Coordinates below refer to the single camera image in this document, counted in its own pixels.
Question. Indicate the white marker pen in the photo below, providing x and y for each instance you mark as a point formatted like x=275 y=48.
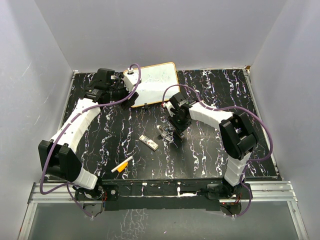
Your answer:
x=127 y=160

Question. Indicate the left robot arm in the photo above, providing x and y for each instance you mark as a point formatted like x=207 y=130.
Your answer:
x=58 y=155

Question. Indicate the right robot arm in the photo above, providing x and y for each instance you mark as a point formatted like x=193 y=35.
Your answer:
x=237 y=134

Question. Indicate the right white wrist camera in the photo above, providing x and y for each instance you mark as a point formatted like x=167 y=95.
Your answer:
x=171 y=107

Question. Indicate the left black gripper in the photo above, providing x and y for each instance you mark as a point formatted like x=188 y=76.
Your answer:
x=130 y=101

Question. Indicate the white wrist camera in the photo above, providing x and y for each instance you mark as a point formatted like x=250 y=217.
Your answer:
x=171 y=107
x=131 y=80

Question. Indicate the orange marker cap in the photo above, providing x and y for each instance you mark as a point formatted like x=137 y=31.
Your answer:
x=122 y=167

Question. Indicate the white staple box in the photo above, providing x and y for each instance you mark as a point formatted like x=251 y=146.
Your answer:
x=149 y=142

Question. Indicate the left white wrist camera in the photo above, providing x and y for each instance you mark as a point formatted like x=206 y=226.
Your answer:
x=131 y=80

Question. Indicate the black front mounting rail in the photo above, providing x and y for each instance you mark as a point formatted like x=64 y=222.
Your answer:
x=169 y=194

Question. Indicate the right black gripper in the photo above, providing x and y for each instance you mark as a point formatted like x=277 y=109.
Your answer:
x=180 y=129

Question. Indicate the orange framed whiteboard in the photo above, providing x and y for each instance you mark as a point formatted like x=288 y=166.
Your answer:
x=157 y=81

